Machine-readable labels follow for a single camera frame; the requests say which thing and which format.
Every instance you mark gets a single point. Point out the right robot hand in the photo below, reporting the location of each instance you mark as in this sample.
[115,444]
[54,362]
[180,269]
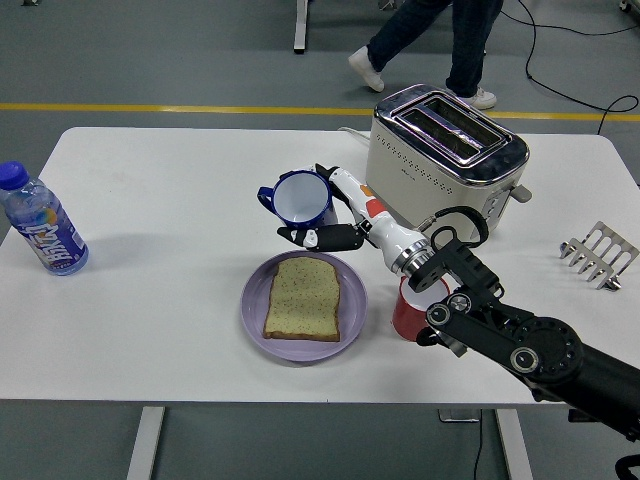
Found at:
[385,230]

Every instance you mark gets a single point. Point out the blue enamel cup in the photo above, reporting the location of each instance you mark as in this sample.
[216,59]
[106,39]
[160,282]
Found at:
[300,197]

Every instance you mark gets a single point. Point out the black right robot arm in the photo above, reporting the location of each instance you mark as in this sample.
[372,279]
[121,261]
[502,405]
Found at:
[500,330]

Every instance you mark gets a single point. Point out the red enamel cup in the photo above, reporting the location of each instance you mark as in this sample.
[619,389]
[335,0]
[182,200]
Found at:
[405,320]

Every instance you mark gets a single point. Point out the bread slice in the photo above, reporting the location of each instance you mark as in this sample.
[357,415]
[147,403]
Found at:
[302,300]

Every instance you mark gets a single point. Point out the white background desk leg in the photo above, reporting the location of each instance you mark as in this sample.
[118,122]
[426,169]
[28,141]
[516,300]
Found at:
[300,25]

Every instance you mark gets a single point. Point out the cream and chrome toaster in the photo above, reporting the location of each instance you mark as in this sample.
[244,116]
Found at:
[425,190]

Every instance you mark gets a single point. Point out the purple plate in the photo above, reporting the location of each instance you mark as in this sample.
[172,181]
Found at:
[352,310]

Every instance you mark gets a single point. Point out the person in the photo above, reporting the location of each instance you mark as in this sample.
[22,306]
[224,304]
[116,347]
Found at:
[470,50]

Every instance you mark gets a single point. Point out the metal toast rack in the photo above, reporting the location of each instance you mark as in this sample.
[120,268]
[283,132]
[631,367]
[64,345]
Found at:
[600,228]

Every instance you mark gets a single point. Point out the white table leg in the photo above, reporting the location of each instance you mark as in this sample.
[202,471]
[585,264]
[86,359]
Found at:
[145,445]
[515,445]

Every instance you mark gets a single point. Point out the plastic drink bottle blue cap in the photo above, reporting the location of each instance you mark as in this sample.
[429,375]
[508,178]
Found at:
[47,235]

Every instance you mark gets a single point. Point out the grey bracket under table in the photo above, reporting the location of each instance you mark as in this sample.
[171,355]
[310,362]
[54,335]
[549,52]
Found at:
[457,416]

